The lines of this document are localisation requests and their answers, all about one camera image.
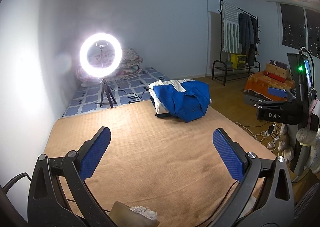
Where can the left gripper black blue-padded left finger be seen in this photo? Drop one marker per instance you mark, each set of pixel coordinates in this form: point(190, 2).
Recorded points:
point(91, 152)

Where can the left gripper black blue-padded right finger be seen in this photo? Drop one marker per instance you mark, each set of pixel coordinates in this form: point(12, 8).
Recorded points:
point(231, 153)

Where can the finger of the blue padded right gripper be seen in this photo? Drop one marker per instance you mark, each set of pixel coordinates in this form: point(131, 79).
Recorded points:
point(282, 93)

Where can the white and blue jacket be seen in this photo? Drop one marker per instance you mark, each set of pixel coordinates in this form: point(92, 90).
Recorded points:
point(187, 99)

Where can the dark hanging clothes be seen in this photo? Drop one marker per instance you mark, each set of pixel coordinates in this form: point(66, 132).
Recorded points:
point(248, 37)

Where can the black clothes rack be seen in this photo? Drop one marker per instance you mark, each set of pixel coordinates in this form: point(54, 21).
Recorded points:
point(222, 70)

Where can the red and brown boxes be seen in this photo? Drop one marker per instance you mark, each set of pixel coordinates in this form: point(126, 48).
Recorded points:
point(277, 70)

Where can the orange patterned covered box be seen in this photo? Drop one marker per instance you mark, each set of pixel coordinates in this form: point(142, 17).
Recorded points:
point(257, 85)

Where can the yellow box on rack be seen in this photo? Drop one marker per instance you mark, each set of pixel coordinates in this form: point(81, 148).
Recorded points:
point(238, 61)

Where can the tan bed blanket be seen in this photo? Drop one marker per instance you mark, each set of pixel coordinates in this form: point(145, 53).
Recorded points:
point(164, 164)

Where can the dark night window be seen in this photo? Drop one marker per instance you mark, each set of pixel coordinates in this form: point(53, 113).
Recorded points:
point(300, 27)

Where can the blue checkered mattress sheet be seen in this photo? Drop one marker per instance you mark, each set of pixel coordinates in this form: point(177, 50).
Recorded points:
point(124, 91)

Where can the dark teal folded garment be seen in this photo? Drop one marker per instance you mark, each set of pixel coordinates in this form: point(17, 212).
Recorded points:
point(160, 110)

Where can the white striped hanging towel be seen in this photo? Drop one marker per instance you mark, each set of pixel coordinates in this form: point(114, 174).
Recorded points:
point(230, 27)

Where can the zebra striped trouser leg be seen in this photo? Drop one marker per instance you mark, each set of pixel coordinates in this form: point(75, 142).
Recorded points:
point(307, 210)

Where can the floral folded quilt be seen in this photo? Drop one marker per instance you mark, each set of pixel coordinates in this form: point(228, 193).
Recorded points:
point(128, 67)

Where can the black ring light tripod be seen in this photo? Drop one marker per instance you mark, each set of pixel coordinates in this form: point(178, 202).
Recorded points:
point(105, 90)

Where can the white ring light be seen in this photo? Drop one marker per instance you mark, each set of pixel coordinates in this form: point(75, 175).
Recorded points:
point(100, 40)

